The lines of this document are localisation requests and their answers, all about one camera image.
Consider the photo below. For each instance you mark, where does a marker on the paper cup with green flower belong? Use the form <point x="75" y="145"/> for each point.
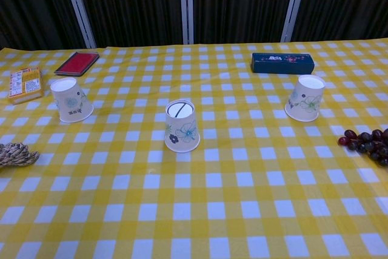
<point x="304" y="98"/>

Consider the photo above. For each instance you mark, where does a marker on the paper cup with text print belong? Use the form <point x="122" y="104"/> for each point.
<point x="71" y="101"/>

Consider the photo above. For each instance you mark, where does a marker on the paper cup with line mark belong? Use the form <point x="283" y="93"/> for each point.
<point x="182" y="131"/>

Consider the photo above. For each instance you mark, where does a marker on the yellow white checked tablecloth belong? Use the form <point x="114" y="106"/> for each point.
<point x="194" y="198"/>

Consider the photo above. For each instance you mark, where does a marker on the dark blue printed box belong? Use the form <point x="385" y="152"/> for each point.
<point x="282" y="63"/>

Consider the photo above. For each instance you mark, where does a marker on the black pleated screen panel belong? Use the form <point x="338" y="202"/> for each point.
<point x="348" y="1"/>
<point x="239" y="4"/>
<point x="30" y="4"/>
<point x="133" y="4"/>

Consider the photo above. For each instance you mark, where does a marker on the red pad in black case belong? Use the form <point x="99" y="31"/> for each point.
<point x="77" y="63"/>

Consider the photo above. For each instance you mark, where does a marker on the yellow carton box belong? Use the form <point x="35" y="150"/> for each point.
<point x="25" y="86"/>

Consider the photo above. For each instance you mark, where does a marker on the bunch of dark red grapes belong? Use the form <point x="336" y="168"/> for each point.
<point x="371" y="146"/>

